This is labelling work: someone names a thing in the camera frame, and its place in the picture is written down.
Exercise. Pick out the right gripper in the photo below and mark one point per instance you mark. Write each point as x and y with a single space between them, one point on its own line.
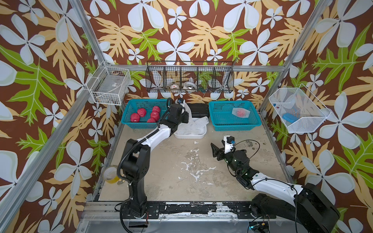
218 151

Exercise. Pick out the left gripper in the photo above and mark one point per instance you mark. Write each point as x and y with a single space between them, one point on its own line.
185 115

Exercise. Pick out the removed foam net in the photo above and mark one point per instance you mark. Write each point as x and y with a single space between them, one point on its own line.
188 110
199 123

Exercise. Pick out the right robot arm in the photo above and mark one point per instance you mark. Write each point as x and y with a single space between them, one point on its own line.
304 204

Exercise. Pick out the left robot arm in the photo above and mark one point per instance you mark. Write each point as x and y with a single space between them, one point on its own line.
135 161

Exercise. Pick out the black plastic case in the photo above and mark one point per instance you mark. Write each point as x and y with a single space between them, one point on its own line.
199 110

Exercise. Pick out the white rectangular tub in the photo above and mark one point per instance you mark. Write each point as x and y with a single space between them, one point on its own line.
185 132

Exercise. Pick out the left teal plastic basket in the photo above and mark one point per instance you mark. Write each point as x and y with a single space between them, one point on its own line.
148 104

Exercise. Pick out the teal plastic basket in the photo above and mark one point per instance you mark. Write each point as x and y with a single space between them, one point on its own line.
223 119
148 104

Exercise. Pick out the right teal plastic basket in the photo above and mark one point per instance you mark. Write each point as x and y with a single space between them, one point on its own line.
223 119

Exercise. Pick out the blue object in basket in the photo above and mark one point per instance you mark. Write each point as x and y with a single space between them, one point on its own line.
290 118

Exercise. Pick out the yellow tape roll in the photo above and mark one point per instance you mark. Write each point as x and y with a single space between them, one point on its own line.
110 175

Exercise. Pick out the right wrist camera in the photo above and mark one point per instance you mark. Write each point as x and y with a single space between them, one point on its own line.
229 143

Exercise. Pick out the tape roll in wire basket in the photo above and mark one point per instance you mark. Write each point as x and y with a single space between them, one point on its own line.
174 86

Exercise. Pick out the white item in wire basket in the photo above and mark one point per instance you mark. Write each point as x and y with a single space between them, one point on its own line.
189 85

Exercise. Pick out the black wire wall basket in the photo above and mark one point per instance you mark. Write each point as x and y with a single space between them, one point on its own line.
209 76

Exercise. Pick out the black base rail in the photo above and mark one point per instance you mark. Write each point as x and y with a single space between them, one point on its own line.
160 210

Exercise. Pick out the white wire basket left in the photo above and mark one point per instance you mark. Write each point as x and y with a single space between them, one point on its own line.
108 84

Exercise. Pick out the white wire basket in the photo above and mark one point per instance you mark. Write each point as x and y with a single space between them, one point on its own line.
108 84
302 103

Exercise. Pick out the white wire basket right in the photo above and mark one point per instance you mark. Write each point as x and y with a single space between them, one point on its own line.
302 103

